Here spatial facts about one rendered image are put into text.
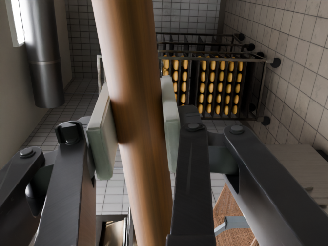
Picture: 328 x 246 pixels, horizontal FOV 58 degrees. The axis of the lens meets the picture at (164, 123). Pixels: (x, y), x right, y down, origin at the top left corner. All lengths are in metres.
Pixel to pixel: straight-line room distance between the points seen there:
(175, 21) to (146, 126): 5.07
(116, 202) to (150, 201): 2.27
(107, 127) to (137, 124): 0.02
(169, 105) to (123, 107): 0.03
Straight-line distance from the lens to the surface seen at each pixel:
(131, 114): 0.16
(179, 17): 5.22
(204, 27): 5.30
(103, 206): 2.44
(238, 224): 1.50
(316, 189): 1.97
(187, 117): 0.16
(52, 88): 3.40
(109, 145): 0.15
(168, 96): 0.16
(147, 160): 0.18
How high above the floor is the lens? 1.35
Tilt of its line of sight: 4 degrees down
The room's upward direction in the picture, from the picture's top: 89 degrees counter-clockwise
